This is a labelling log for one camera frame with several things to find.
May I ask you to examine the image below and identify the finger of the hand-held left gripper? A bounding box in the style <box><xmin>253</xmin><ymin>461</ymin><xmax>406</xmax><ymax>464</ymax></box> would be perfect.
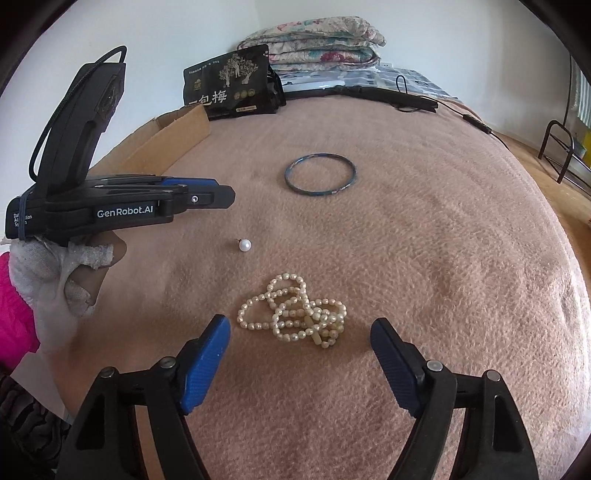
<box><xmin>98</xmin><ymin>184</ymin><xmax>236</xmax><ymax>216</ymax></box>
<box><xmin>88</xmin><ymin>174</ymin><xmax>219</xmax><ymax>191</ymax></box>

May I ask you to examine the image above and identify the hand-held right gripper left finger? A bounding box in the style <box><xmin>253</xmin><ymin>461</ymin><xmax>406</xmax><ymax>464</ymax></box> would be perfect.
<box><xmin>54</xmin><ymin>314</ymin><xmax>232</xmax><ymax>480</ymax></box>

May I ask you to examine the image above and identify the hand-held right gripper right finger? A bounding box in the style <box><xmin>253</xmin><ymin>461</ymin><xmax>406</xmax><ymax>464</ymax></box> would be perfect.
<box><xmin>370</xmin><ymin>318</ymin><xmax>540</xmax><ymax>480</ymax></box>

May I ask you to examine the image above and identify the cardboard box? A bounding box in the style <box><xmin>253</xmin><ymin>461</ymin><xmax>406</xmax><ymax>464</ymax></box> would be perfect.
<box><xmin>90</xmin><ymin>104</ymin><xmax>212</xmax><ymax>178</ymax></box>

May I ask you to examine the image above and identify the small pearl bracelet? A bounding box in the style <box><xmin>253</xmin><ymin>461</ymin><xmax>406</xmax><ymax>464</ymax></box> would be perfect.
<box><xmin>237</xmin><ymin>272</ymin><xmax>348</xmax><ymax>348</ymax></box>

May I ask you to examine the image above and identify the dark blue bangle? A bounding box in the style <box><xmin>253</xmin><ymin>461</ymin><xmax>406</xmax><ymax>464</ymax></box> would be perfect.
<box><xmin>284</xmin><ymin>154</ymin><xmax>358</xmax><ymax>198</ymax></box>

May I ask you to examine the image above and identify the person's left hand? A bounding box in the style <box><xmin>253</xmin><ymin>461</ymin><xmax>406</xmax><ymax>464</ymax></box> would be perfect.
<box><xmin>8</xmin><ymin>230</ymin><xmax>129</xmax><ymax>354</ymax></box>

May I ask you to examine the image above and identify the pink fleece blanket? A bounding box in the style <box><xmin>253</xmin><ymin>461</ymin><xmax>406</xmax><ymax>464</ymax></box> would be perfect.
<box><xmin>60</xmin><ymin>95</ymin><xmax>591</xmax><ymax>480</ymax></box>

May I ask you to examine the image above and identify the black snack bag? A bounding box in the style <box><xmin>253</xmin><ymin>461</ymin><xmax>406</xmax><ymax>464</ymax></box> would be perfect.
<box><xmin>183</xmin><ymin>44</ymin><xmax>283</xmax><ymax>121</ymax></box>

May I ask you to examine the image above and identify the folded floral quilt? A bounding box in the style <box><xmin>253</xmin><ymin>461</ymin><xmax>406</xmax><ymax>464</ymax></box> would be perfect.
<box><xmin>238</xmin><ymin>18</ymin><xmax>386</xmax><ymax>70</ymax></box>

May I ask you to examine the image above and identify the person's dark clothing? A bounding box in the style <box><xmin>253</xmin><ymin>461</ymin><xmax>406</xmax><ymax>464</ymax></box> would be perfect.
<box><xmin>0</xmin><ymin>369</ymin><xmax>74</xmax><ymax>480</ymax></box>

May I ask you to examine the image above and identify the blue checkered bed sheet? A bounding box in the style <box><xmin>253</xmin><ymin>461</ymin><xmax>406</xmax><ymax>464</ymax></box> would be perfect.
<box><xmin>277</xmin><ymin>62</ymin><xmax>458</xmax><ymax>100</ymax></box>

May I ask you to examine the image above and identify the black metal clothes rack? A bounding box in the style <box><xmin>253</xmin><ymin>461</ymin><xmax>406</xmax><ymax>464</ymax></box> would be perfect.
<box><xmin>538</xmin><ymin>55</ymin><xmax>591</xmax><ymax>185</ymax></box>

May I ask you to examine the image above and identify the striped hanging cloth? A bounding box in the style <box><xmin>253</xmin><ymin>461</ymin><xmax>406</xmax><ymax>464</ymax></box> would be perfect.
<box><xmin>574</xmin><ymin>69</ymin><xmax>591</xmax><ymax>118</ymax></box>

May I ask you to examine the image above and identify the black cable with remote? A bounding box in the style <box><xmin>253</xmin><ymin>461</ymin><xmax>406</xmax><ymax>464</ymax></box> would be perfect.
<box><xmin>394</xmin><ymin>74</ymin><xmax>511</xmax><ymax>148</ymax></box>

